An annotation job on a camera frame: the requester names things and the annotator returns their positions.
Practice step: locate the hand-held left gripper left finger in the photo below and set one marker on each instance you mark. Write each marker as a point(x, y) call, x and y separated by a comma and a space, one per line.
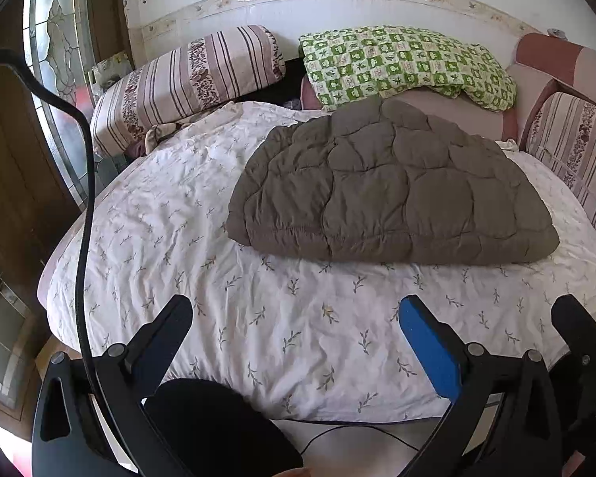
point(164, 353)

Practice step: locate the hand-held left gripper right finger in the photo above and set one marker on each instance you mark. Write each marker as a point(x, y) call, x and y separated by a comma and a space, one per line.
point(427, 353)

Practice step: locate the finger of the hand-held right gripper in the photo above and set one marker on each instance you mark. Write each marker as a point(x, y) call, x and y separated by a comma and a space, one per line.
point(583, 328)

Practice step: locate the grey-brown quilted jacket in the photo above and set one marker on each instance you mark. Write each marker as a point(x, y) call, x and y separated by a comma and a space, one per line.
point(377, 194)

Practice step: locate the white leaf-print bedsheet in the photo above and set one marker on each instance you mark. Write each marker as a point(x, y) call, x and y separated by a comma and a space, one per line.
point(179, 258)

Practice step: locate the striped floral pillow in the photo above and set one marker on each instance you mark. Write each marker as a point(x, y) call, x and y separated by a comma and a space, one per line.
point(576, 144)
point(179, 84)

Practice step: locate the pink sofa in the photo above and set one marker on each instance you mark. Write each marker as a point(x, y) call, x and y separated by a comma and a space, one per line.
point(541, 59)

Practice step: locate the wooden cabinet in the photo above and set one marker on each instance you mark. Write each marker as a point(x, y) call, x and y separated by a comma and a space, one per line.
point(15, 169)

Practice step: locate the pale green patterned cloth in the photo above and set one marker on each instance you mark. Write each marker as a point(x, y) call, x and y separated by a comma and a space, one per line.
point(112, 69)

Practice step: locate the green checked quilt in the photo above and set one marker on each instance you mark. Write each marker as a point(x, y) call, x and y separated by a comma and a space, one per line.
point(387, 64)

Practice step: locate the patterned glass window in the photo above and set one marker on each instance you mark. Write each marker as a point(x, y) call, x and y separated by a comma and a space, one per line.
point(54, 35)

